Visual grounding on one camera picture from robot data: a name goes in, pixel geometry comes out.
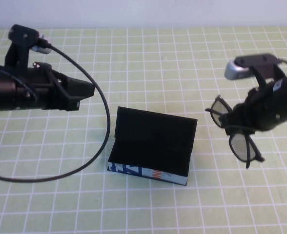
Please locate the black right camera mount bracket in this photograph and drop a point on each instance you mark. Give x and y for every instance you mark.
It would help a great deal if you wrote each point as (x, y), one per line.
(258, 61)

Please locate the green checked tablecloth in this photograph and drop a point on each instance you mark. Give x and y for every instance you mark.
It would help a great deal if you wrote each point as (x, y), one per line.
(60, 209)

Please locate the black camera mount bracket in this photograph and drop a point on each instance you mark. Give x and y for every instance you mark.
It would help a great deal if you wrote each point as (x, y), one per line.
(258, 61)
(21, 36)

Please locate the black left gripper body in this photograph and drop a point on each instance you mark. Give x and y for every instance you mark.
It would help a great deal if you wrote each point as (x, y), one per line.
(43, 90)

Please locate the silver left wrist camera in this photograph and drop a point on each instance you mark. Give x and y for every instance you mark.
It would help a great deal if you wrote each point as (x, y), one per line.
(42, 50)

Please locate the black glasses case printed side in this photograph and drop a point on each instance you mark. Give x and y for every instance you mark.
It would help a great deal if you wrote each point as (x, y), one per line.
(153, 136)

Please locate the black left camera mount bracket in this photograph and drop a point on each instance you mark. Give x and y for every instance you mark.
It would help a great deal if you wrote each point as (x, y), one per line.
(21, 36)

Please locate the black framed glasses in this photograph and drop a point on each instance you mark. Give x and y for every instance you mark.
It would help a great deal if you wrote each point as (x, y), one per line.
(239, 148)

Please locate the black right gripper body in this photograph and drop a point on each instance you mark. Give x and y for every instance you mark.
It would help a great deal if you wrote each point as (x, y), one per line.
(272, 104)

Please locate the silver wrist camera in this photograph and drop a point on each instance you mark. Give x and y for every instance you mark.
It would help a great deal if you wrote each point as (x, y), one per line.
(233, 72)
(42, 50)

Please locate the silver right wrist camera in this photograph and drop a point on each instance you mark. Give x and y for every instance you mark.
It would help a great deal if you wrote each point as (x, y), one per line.
(233, 72)

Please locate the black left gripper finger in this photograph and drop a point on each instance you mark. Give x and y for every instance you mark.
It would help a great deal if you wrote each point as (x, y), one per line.
(83, 93)
(81, 84)

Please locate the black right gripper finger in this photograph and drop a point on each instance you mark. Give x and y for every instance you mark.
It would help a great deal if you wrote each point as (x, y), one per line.
(241, 129)
(236, 112)

